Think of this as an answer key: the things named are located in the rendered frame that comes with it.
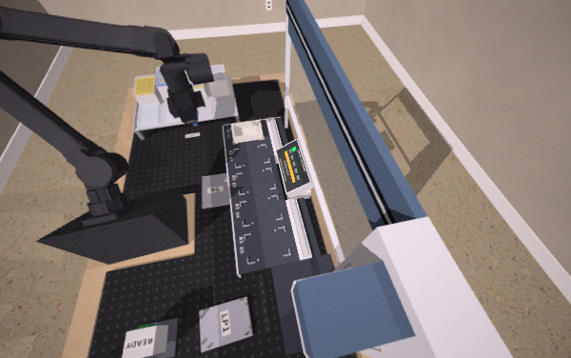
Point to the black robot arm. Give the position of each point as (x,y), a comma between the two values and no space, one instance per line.
(94,166)

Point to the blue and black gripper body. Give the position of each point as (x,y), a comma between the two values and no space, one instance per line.
(199,97)

